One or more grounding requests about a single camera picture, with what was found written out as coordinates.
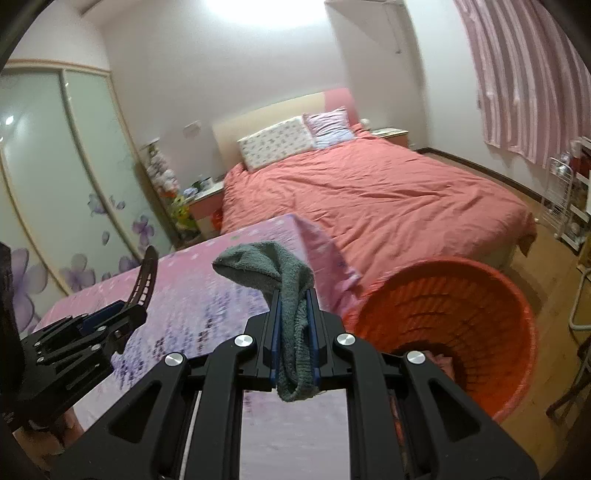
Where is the orange plastic basket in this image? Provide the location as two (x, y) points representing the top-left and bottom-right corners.
(342, 256), (540, 425)

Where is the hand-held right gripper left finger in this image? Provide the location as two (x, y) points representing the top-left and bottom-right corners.
(51, 288), (282, 480)

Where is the pink and white nightstand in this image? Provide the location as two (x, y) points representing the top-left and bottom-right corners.
(372, 127), (409, 148)
(187, 180), (227, 241)

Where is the flower print sliding wardrobe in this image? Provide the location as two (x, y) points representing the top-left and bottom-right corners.
(0, 62), (174, 333)

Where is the person's left forearm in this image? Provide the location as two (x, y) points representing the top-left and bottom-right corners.
(14, 406), (90, 467)

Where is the pink striped pillow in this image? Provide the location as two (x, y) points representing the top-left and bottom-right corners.
(302, 107), (356, 149)

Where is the dark wooden stool leg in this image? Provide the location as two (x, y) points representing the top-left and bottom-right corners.
(547, 346), (591, 421)

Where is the grey green sock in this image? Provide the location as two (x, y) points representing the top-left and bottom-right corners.
(211, 240), (324, 403)

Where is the pink striped curtain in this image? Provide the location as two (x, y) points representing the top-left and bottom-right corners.
(455, 0), (591, 167)

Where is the bed with red duvet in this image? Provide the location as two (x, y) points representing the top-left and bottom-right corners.
(221, 131), (539, 287)

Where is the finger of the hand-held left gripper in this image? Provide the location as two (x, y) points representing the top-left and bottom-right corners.
(21, 300), (127, 344)
(39, 305), (151, 370)

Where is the white metal tube frame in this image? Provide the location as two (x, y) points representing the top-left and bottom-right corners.
(567, 270), (591, 330)

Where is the stack of plush toys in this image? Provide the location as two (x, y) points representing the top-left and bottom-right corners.
(141, 141), (197, 241)

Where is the cream and pink headboard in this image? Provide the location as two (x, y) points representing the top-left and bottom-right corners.
(212, 87), (363, 174)

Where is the white floral pillow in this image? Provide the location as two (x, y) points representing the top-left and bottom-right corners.
(237, 116), (319, 172)

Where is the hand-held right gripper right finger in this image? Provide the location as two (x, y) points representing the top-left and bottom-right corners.
(307, 288), (541, 480)

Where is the white wire rack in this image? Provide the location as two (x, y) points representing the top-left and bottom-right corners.
(538, 138), (591, 254)

